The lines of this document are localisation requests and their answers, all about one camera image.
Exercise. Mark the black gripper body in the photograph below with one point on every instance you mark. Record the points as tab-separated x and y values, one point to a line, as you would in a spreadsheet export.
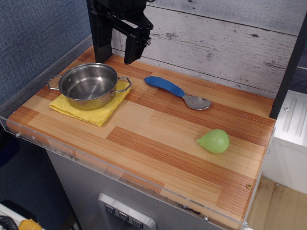
126	16

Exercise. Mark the blue handled metal spoon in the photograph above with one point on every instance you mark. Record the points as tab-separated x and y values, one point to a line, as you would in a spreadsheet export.
193	102

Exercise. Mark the green toy pear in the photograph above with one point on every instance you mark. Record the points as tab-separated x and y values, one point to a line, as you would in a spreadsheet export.
215	141

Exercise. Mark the yellow folded cloth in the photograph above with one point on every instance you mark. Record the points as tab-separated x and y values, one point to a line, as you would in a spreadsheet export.
96	117

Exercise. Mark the stainless steel pot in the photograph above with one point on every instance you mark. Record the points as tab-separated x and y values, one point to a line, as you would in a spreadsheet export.
89	86

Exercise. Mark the silver control panel with buttons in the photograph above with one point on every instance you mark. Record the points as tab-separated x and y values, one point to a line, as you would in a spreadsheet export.
125	213

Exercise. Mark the black vertical post right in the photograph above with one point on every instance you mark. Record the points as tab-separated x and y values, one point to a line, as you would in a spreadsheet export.
290	70

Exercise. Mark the yellow object bottom corner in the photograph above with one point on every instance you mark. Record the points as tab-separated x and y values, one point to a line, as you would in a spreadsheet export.
29	224

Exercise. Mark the white aluminium ledge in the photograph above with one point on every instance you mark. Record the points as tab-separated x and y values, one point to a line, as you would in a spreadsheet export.
286	161

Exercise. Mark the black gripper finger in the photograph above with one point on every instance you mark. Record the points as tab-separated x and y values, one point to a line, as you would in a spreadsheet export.
102	37
134	48

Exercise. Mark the clear acrylic table guard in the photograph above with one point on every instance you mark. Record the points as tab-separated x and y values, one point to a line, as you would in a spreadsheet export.
146	155

